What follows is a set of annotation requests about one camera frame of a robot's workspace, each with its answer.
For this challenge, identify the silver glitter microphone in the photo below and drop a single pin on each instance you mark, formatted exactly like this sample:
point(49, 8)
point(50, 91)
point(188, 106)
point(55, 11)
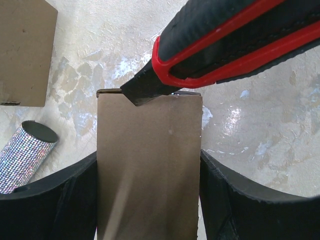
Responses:
point(24, 153)

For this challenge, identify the small cardboard box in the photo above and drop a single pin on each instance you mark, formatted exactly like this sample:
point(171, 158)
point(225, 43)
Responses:
point(148, 163)

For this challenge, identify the red black utility knife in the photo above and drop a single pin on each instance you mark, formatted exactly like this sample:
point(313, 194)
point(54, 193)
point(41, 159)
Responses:
point(217, 41)

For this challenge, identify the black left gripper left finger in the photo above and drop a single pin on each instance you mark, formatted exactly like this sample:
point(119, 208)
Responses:
point(60, 206)

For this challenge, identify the taped cardboard box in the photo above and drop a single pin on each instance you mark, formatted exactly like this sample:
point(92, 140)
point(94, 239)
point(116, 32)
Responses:
point(27, 30)

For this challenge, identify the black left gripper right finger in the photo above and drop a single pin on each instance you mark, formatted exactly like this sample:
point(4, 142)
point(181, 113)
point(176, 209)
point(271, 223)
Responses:
point(235, 207)

